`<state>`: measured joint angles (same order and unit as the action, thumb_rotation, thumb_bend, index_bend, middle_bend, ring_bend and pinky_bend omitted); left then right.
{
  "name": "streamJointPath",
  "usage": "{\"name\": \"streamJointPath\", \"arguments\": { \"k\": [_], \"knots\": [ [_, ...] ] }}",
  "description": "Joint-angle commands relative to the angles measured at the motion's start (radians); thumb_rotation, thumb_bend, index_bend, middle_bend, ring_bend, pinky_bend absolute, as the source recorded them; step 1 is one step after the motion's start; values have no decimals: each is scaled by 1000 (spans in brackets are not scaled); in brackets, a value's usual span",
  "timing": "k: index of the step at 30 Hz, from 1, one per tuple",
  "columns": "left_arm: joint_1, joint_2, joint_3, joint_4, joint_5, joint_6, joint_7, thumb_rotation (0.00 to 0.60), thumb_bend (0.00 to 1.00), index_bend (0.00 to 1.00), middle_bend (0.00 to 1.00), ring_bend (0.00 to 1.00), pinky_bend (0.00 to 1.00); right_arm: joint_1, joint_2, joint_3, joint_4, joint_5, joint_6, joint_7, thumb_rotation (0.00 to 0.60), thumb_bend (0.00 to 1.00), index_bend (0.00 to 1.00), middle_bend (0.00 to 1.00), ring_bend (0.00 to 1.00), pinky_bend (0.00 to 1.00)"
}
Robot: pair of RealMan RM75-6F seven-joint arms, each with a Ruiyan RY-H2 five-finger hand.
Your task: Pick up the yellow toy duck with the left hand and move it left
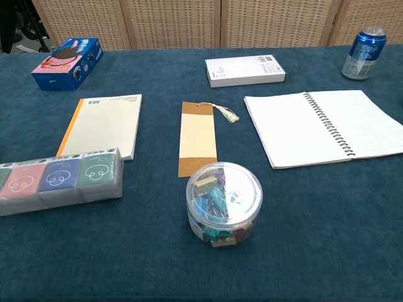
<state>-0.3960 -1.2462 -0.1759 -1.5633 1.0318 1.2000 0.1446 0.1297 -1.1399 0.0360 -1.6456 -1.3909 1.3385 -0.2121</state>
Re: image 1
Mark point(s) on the brown cream tasselled bookmark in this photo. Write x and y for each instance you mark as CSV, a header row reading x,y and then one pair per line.
x,y
197,138

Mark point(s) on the clear tub of binder clips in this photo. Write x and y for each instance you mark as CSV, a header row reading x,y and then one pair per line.
x,y
223,201

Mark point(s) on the white flat carton box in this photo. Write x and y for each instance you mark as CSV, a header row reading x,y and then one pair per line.
x,y
242,70

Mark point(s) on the cream notepad orange spine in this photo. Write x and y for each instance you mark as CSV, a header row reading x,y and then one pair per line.
x,y
104,126

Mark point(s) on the open spiral notebook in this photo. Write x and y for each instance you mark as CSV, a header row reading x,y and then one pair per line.
x,y
302,129

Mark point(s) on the woven wooden folding screen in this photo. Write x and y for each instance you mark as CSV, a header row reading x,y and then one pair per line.
x,y
176,22

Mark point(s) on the blue felt table cloth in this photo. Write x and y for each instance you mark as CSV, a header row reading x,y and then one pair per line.
x,y
315,226

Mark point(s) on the multicolour tissue pack bundle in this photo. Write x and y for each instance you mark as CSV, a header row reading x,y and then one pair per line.
x,y
60,185

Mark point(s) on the blue cookie box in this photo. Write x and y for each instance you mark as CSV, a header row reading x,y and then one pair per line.
x,y
53,78

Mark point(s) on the black tripod stand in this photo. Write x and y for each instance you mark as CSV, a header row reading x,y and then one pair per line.
x,y
45,48

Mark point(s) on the blue drink can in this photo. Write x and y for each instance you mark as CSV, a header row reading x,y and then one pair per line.
x,y
362,53

